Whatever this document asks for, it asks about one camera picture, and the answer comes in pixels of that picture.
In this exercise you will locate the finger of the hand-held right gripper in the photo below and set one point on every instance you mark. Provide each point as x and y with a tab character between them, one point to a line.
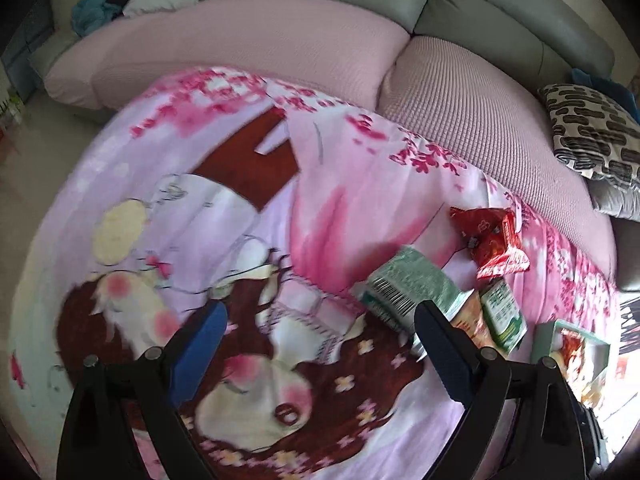
589	427

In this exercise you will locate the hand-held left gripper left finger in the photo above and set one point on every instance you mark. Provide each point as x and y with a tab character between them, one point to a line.
200	355

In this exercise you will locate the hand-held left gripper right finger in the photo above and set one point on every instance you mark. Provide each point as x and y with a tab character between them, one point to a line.
445	355

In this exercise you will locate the orange-yellow snack packet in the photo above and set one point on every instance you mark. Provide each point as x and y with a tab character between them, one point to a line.
472	320

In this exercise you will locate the green-and-white snack packet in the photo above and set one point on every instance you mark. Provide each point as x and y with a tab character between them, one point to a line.
502	315

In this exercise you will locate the silver-green snack packet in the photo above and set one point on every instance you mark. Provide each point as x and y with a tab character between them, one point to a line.
410	280

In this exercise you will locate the white box with teal rim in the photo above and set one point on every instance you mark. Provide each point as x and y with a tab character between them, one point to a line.
542	345

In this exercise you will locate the red snack packet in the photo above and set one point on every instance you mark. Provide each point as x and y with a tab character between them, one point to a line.
492	245

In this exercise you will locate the pink printed blanket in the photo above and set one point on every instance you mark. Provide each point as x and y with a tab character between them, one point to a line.
350	185

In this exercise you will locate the dark grey pillow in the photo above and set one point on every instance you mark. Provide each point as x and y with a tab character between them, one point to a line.
617	202

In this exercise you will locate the black-and-cream patterned pillow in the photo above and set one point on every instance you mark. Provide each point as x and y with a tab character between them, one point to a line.
595	130

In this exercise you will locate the dark blue cloth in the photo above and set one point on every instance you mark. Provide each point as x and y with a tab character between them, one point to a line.
600	85

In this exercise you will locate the pink sofa seat cover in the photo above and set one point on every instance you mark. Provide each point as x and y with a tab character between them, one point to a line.
250	35

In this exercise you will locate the teal cloth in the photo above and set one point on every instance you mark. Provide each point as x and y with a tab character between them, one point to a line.
95	12

